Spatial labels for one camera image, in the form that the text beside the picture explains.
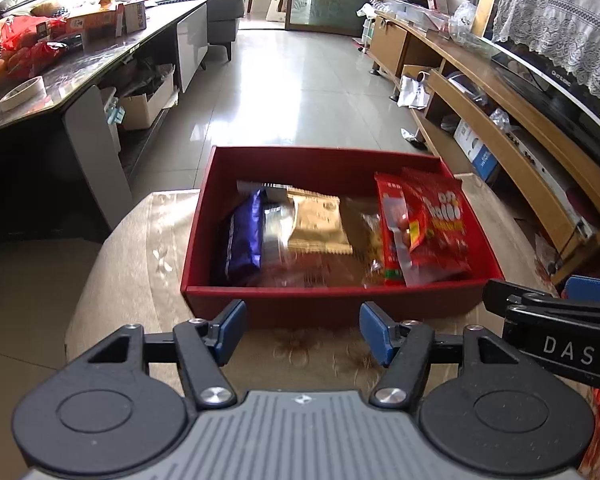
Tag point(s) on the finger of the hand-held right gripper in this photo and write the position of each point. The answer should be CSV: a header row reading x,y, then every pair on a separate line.
x,y
595,291
510,296

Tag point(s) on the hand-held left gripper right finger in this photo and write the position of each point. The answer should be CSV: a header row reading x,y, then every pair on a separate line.
x,y
375,332

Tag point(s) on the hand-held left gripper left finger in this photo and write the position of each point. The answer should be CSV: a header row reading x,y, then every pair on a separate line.
x,y
230,332

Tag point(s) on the red cardboard box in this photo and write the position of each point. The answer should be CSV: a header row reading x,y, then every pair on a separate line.
x,y
330,305

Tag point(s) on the blue wafer biscuit packet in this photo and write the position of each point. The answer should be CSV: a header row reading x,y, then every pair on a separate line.
x,y
245,240

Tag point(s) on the red puffed snack packet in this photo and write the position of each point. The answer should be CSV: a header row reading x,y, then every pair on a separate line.
x,y
440,220

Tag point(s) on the gold brown snack packet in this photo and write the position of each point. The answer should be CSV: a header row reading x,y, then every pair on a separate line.
x,y
317,220

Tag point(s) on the white media player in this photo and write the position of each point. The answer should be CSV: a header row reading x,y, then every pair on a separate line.
x,y
545,180

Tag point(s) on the white blue carton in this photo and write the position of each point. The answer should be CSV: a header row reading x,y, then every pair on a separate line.
x,y
475,150

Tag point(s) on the wooden television cabinet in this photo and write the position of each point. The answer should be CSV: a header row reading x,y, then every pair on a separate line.
x,y
530,120

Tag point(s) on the television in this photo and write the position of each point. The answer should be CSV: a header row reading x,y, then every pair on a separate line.
x,y
580,105

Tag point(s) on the white bag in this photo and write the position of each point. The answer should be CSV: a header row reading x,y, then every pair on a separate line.
x,y
412,91

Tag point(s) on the open cardboard box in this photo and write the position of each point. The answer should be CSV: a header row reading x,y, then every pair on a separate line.
x,y
140,110

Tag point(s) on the clear plastic bags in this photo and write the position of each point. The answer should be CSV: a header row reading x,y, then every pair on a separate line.
x,y
467,27

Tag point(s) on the white lace cloth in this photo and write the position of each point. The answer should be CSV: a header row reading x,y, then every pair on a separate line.
x,y
555,10

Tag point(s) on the dark glass coffee table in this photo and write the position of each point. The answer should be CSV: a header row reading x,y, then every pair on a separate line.
x,y
105,55

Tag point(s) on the white bowl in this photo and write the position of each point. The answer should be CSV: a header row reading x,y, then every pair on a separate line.
x,y
22,91

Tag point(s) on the orange carton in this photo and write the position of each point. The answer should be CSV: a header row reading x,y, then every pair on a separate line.
x,y
92,20

